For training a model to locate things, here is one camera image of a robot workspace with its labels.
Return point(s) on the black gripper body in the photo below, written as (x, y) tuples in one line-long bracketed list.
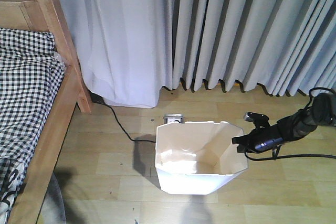
[(259, 140)]

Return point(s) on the white plastic trash bin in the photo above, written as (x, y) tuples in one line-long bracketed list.
[(197, 158)]

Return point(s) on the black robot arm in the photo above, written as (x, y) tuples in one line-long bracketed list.
[(306, 120)]

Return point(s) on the floor power socket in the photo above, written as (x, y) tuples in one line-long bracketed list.
[(173, 117)]

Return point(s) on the grey pleated curtain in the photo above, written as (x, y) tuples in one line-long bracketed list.
[(286, 46)]

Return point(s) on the white sheer curtain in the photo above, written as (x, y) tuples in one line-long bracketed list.
[(124, 48)]

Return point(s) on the round grey rug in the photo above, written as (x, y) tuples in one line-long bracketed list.
[(53, 208)]

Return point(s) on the black white checkered bedding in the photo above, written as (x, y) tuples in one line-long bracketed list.
[(31, 75)]

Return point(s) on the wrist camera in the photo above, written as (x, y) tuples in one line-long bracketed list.
[(259, 120)]

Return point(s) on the wooden bed frame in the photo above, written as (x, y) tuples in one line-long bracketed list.
[(46, 16)]

